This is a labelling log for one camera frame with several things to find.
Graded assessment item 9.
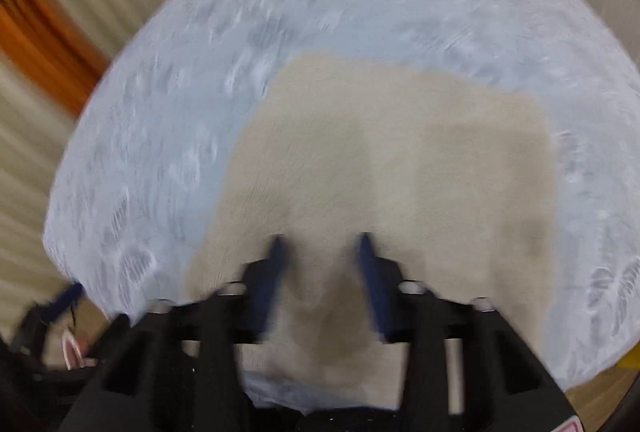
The cream sweater with black hearts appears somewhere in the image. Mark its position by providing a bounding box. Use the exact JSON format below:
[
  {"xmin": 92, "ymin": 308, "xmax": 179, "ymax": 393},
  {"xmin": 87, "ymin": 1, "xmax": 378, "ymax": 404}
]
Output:
[{"xmin": 185, "ymin": 52, "xmax": 558, "ymax": 413}]

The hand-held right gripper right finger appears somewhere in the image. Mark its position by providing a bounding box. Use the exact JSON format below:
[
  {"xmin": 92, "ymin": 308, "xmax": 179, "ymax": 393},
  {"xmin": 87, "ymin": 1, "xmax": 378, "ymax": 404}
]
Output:
[{"xmin": 357, "ymin": 232, "xmax": 583, "ymax": 432}]

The cream curtain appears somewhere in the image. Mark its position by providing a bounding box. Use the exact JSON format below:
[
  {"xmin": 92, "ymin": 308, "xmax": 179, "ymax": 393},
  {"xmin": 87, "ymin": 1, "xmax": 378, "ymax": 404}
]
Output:
[{"xmin": 0, "ymin": 0, "xmax": 202, "ymax": 338}]

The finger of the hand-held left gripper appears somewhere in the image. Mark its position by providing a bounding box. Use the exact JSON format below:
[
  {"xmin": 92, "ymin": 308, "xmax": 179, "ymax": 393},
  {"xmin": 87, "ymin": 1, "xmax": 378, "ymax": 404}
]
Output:
[{"xmin": 49, "ymin": 283, "xmax": 85, "ymax": 314}]

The bed with blue butterfly bedding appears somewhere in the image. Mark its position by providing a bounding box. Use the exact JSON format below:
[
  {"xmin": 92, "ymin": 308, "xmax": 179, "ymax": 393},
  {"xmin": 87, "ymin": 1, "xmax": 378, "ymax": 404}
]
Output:
[{"xmin": 42, "ymin": 0, "xmax": 640, "ymax": 417}]

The orange curtain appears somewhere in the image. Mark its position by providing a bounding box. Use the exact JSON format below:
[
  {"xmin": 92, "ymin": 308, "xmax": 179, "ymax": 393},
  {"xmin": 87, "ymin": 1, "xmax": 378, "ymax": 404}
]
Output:
[{"xmin": 0, "ymin": 0, "xmax": 109, "ymax": 119}]

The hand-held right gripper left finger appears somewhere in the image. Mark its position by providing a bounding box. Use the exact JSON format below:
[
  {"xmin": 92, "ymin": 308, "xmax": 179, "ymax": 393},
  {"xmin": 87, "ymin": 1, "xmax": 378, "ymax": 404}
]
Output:
[{"xmin": 60, "ymin": 235, "xmax": 291, "ymax": 432}]

